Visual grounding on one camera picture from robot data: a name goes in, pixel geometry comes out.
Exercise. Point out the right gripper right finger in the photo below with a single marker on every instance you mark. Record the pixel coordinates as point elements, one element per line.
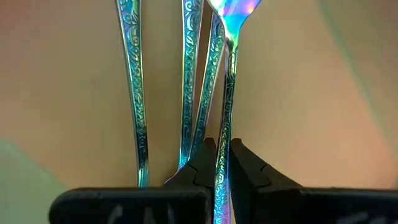
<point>248,186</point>

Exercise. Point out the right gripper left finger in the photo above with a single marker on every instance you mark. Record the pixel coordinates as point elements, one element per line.
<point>199,174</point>

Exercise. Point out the iridescent rainbow fork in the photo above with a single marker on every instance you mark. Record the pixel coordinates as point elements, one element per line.
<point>228,93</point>
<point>208,93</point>
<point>189,77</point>
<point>133,77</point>

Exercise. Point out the orange plastic bin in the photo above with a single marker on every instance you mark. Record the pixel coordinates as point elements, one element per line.
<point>295,109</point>

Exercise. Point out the teal plastic bin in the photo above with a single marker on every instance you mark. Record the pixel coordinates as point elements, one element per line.
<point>18,186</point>

